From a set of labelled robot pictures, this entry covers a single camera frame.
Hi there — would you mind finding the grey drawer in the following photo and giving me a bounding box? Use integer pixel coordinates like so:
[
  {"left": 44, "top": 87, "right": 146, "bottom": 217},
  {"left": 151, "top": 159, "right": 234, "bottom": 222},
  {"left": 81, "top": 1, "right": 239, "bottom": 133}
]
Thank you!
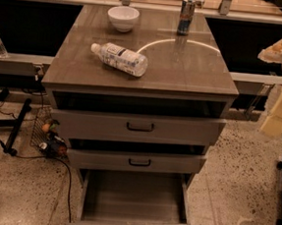
[
  {"left": 67, "top": 148, "right": 206, "bottom": 174},
  {"left": 51, "top": 109, "right": 226, "bottom": 146},
  {"left": 68, "top": 170, "right": 191, "bottom": 225}
]

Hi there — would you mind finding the black power cable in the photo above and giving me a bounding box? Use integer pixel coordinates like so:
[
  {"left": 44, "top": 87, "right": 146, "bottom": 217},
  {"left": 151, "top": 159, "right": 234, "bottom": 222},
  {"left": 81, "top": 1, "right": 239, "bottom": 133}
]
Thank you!
[{"left": 0, "top": 98, "right": 83, "bottom": 225}]

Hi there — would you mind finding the blue silver drink can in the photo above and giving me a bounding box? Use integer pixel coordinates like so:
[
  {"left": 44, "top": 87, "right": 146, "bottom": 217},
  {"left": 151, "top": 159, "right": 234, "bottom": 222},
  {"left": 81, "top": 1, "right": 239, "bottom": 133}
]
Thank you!
[{"left": 177, "top": 0, "right": 196, "bottom": 35}]

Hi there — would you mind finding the wire basket with items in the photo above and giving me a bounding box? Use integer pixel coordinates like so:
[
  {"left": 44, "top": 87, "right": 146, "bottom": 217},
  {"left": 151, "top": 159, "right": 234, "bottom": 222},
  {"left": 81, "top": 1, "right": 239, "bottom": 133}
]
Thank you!
[{"left": 29, "top": 107, "right": 68, "bottom": 158}]

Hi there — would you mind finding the white ceramic bowl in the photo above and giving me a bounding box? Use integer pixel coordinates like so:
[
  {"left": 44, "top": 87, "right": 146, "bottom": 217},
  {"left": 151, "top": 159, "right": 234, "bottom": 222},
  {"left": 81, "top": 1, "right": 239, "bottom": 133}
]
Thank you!
[{"left": 107, "top": 6, "right": 140, "bottom": 32}]

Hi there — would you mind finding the clear plastic water bottle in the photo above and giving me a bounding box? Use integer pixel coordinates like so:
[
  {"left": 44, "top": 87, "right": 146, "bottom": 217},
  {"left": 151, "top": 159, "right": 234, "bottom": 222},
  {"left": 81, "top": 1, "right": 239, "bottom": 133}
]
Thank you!
[{"left": 90, "top": 42, "right": 148, "bottom": 77}]

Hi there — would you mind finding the metal rail frame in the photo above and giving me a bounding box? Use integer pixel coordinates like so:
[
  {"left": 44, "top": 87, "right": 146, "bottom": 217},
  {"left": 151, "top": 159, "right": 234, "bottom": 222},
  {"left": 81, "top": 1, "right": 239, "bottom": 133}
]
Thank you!
[{"left": 0, "top": 0, "right": 282, "bottom": 110}]

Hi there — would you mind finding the grey drawer cabinet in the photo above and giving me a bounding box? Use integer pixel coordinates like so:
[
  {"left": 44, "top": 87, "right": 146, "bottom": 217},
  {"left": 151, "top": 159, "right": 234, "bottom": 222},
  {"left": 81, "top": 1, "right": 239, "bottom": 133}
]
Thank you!
[{"left": 42, "top": 5, "right": 239, "bottom": 180}]

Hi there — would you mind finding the black floor stand left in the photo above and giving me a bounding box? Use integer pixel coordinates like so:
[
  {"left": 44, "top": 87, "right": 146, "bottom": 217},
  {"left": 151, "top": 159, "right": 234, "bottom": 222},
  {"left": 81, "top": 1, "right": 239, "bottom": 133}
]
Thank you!
[{"left": 0, "top": 98, "right": 31, "bottom": 156}]

